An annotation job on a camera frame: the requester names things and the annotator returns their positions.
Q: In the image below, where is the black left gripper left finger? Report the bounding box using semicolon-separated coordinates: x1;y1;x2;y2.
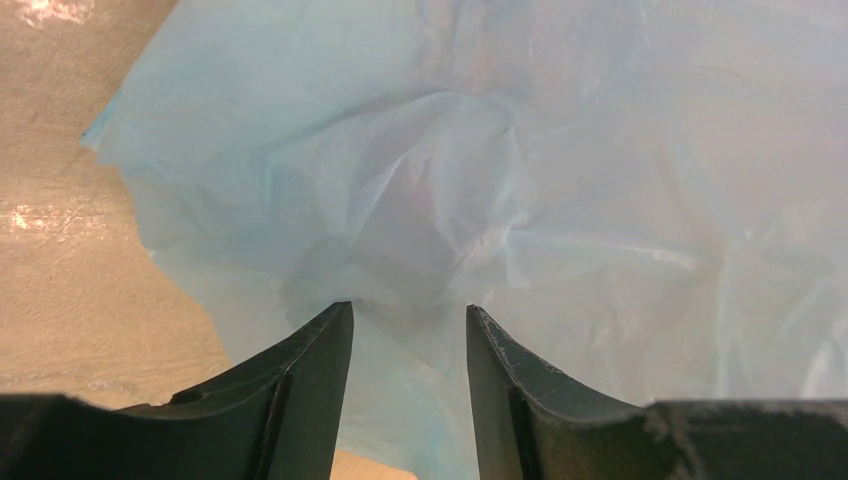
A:
1;302;354;479

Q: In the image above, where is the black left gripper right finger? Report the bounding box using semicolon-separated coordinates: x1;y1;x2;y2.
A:
466;305;847;479

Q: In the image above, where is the light blue plastic bag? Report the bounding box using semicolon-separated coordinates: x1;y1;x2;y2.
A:
82;1;847;479

